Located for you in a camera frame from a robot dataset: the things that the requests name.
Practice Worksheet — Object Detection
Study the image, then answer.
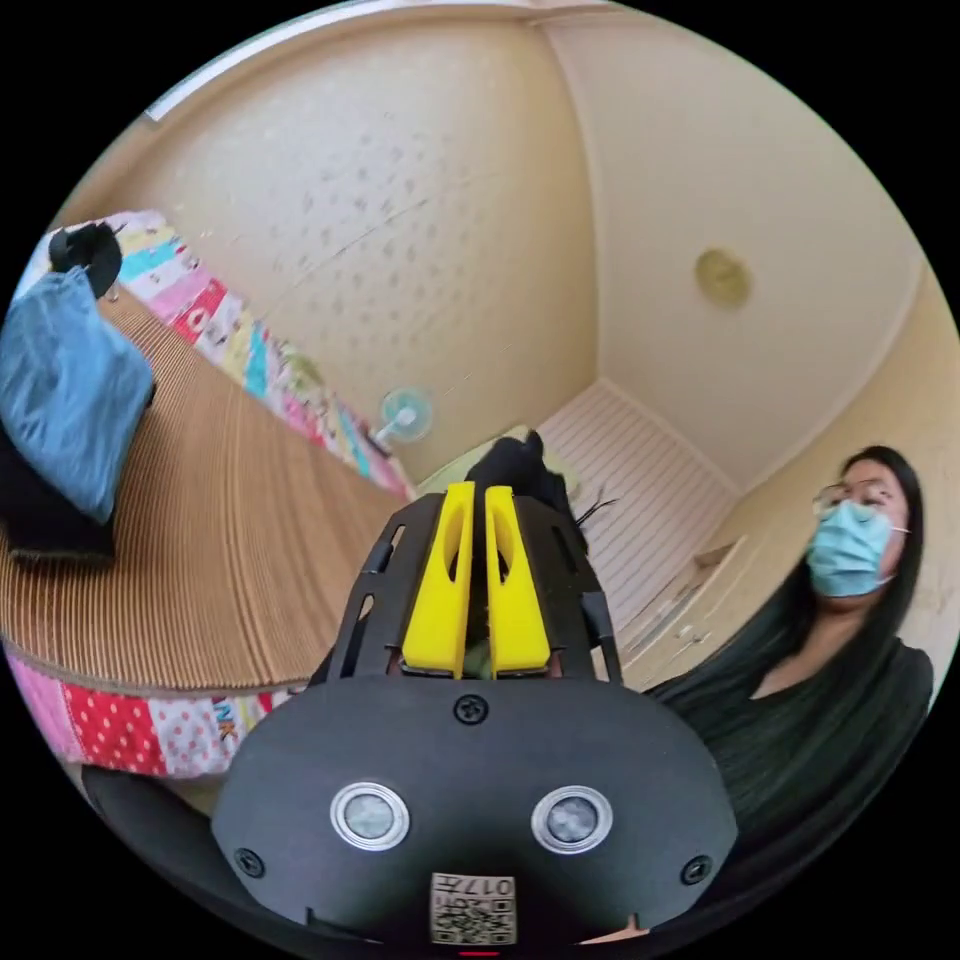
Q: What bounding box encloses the pile of clothes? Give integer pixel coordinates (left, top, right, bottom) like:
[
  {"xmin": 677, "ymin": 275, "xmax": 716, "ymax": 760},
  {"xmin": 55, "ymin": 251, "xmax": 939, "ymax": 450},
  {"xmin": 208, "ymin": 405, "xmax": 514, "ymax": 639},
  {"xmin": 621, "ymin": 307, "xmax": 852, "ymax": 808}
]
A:
[{"xmin": 0, "ymin": 221, "xmax": 157, "ymax": 569}]

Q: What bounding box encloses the person's body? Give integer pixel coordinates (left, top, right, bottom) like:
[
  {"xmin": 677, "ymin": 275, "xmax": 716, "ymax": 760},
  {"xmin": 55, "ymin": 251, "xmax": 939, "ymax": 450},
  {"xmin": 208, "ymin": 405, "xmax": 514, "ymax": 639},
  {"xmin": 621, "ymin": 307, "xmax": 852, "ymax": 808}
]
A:
[{"xmin": 643, "ymin": 445, "xmax": 936, "ymax": 871}]

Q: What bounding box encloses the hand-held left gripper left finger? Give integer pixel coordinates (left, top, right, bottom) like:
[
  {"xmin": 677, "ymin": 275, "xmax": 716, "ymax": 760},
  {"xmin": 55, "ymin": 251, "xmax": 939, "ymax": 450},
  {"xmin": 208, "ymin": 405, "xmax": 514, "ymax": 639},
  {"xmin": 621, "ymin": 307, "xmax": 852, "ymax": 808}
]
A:
[{"xmin": 401, "ymin": 482, "xmax": 476, "ymax": 674}]

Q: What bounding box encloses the bed with patchwork quilt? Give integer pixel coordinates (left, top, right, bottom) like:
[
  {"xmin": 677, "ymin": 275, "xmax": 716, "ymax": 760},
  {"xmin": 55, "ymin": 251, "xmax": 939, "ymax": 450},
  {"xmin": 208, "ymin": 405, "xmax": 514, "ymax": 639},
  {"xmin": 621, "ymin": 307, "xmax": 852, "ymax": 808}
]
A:
[{"xmin": 0, "ymin": 209, "xmax": 418, "ymax": 778}]

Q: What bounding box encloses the small teal fan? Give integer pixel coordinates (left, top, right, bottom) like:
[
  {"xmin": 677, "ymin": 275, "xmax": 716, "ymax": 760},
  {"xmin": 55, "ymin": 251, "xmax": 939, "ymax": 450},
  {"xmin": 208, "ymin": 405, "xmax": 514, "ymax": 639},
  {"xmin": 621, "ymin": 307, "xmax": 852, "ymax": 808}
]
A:
[{"xmin": 372, "ymin": 385, "xmax": 436, "ymax": 454}]

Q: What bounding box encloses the round ceiling lamp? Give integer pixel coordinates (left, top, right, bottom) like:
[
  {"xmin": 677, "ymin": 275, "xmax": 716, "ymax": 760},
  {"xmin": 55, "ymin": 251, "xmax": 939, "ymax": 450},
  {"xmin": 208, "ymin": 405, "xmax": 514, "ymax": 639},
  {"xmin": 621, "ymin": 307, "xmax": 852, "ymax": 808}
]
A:
[{"xmin": 693, "ymin": 247, "xmax": 752, "ymax": 310}]

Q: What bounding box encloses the black long sleeve shirt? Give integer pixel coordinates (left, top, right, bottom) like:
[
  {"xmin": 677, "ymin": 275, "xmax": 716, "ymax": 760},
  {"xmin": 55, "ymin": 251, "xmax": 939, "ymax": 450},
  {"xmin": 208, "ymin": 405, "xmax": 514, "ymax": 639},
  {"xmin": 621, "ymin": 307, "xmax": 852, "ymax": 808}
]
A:
[{"xmin": 464, "ymin": 428, "xmax": 621, "ymax": 558}]

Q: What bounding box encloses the white slatted door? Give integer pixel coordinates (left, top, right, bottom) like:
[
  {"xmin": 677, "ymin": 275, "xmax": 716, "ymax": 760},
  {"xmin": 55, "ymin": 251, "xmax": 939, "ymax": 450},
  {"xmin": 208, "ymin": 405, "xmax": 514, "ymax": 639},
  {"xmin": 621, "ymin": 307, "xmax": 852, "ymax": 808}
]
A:
[{"xmin": 536, "ymin": 380, "xmax": 742, "ymax": 655}]

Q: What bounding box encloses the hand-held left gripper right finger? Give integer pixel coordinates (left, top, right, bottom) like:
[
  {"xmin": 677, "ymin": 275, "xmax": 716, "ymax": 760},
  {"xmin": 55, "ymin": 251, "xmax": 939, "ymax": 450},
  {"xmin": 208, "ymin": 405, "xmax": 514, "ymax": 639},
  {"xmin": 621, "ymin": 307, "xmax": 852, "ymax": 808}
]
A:
[{"xmin": 484, "ymin": 485, "xmax": 551, "ymax": 677}]

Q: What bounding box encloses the corrugated cardboard board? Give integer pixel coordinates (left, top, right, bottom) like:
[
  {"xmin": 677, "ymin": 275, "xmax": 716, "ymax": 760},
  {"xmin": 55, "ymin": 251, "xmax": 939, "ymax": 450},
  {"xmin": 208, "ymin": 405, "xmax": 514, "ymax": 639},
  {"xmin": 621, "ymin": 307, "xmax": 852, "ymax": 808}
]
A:
[{"xmin": 0, "ymin": 287, "xmax": 411, "ymax": 696}]

